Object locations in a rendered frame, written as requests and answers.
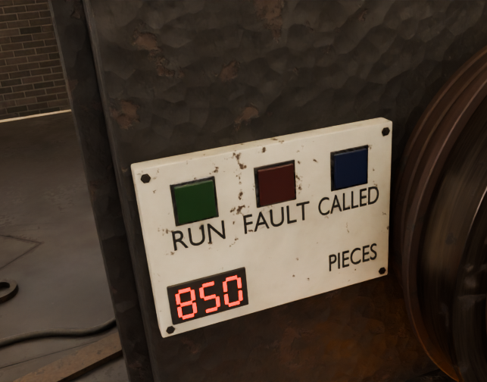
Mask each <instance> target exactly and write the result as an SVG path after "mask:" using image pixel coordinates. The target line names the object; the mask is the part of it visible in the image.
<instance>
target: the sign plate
mask: <svg viewBox="0 0 487 382"><path fill-rule="evenodd" d="M358 149H367V182H366V183H360V184H356V185H353V186H347V187H342V188H339V189H335V188H334V155H336V154H340V153H344V152H351V151H354V150H358ZM391 154H392V122H391V121H389V120H387V119H385V118H383V117H378V118H374V119H369V120H365V121H358V122H354V123H349V124H342V125H337V126H333V127H325V128H321V129H317V130H309V131H305V132H300V133H293V134H289V135H285V136H277V137H273V138H268V139H261V140H256V141H252V142H244V143H240V144H235V145H231V146H224V147H220V148H215V149H208V150H204V151H199V152H191V153H187V154H183V155H175V156H171V157H166V158H159V159H155V160H150V161H143V162H139V163H134V164H131V170H132V175H133V182H134V187H135V192H136V200H137V205H138V210H139V217H140V222H141V226H142V235H143V239H144V244H145V252H146V256H147V261H148V269H149V274H150V278H151V286H152V291H153V296H154V301H155V308H156V313H157V317H158V326H159V329H160V332H161V336H162V337H169V336H172V335H175V334H178V333H182V332H186V331H188V330H194V329H196V328H200V327H204V326H207V325H210V324H215V323H217V322H221V321H225V320H229V319H231V318H236V317H239V316H242V315H246V314H250V313H252V312H258V311H260V310H264V309H266V308H271V307H274V306H277V305H282V304H285V303H288V302H293V301H295V300H299V299H303V298H306V297H309V296H314V295H317V294H320V293H325V292H328V291H330V290H335V289H338V288H341V287H346V286H349V285H352V284H355V283H360V282H363V281H365V280H370V279H373V278H376V277H381V276H384V275H387V273H388V252H389V204H390V180H391ZM284 164H293V171H294V188H295V198H294V199H289V200H285V201H281V202H275V203H271V204H268V205H260V200H259V189H258V170H261V169H265V168H272V167H276V166H280V165H284ZM206 180H213V185H214V198H215V205H216V213H217V215H216V216H213V217H210V218H204V219H200V220H197V221H190V222H186V223H183V224H180V223H179V221H178V216H177V210H176V200H175V195H174V189H173V188H174V187H176V186H183V185H187V184H191V183H198V182H202V181H206ZM233 276H237V278H241V285H242V287H241V288H238V283H237V279H235V280H229V281H226V278H228V277H233ZM225 281H226V286H227V291H226V292H224V291H223V282H225ZM210 282H214V285H211V286H207V287H203V285H202V284H205V283H210ZM202 287H203V291H204V297H206V296H211V295H214V294H215V296H216V297H218V296H219V298H220V306H218V307H217V303H216V298H213V299H208V300H204V298H201V296H200V290H199V288H202ZM186 288H190V291H188V292H185V293H180V303H184V302H188V301H192V303H196V308H197V312H196V313H194V312H193V307H192V304H190V305H185V306H182V307H181V305H180V304H178V305H177V303H176V294H179V290H184V289H186ZM191 290H194V292H195V300H192V297H191ZM240 290H241V291H242V300H241V301H239V291H240ZM226 294H228V301H229V303H232V302H237V301H239V304H238V305H233V306H230V307H229V304H226V305H225V299H224V295H226ZM178 307H181V309H182V315H183V316H184V315H190V314H192V313H194V317H190V318H186V319H183V317H179V314H178V309H177V308H178ZM215 307H217V310H216V311H212V312H208V313H206V310H207V309H210V308H215Z"/></svg>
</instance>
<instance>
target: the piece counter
mask: <svg viewBox="0 0 487 382"><path fill-rule="evenodd" d="M235 279H237V283H238V288H241V287H242V285H241V278H237V276H233V277H228V278H226V281H229V280H235ZM226 281H225V282H223V291H224V292H226V291H227V286H226ZM202 285H203V287H208V286H211V285H214V282H210V283H205V284H202ZM203 287H202V288H199V290H200V296H201V298H204V300H208V299H213V298H216V303H217V307H218V306H220V298H219V296H218V297H216V296H215V294H214V295H211V296H206V297H204V291H203ZM188 291H190V288H186V289H184V290H179V294H176V303H177V305H178V304H180V305H181V307H182V306H185V305H190V304H192V307H193V312H194V313H196V312H197V308H196V303H192V301H188V302H184V303H180V293H185V292H188ZM191 297H192V300H195V292H194V290H191ZM224 299H225V305H226V304H229V307H230V306H233V305H238V304H239V301H241V300H242V291H241V290H240V291H239V301H237V302H232V303H229V301H228V294H226V295H224ZM181 307H178V308H177V309H178V314H179V317H183V319H186V318H190V317H194V313H192V314H190V315H184V316H183V315H182V309H181ZM217 307H215V308H210V309H207V310H206V313H208V312H212V311H216V310H217Z"/></svg>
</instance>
